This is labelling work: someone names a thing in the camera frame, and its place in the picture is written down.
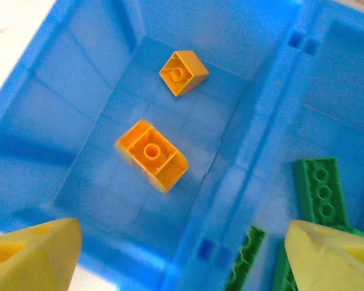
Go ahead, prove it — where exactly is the orange-yellow curved lego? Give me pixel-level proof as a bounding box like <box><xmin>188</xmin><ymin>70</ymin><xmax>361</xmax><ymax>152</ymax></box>
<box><xmin>113</xmin><ymin>119</ymin><xmax>189</xmax><ymax>194</ymax></box>

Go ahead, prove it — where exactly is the blue three-compartment plastic bin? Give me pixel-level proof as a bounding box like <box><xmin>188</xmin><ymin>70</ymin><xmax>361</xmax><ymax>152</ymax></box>
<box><xmin>0</xmin><ymin>0</ymin><xmax>364</xmax><ymax>291</ymax></box>

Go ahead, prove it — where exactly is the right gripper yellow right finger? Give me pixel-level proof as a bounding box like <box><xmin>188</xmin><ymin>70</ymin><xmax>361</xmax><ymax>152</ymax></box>
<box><xmin>283</xmin><ymin>218</ymin><xmax>364</xmax><ymax>291</ymax></box>

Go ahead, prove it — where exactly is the small yellow lego brick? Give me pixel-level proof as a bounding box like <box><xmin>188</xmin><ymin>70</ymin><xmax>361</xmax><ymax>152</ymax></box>
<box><xmin>158</xmin><ymin>49</ymin><xmax>209</xmax><ymax>98</ymax></box>

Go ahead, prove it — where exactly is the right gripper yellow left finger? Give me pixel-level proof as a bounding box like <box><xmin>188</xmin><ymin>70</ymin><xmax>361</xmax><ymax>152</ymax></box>
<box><xmin>0</xmin><ymin>216</ymin><xmax>83</xmax><ymax>291</ymax></box>

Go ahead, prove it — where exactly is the green lego plate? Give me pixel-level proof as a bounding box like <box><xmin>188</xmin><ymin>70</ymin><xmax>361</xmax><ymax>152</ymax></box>
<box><xmin>293</xmin><ymin>156</ymin><xmax>352</xmax><ymax>228</ymax></box>

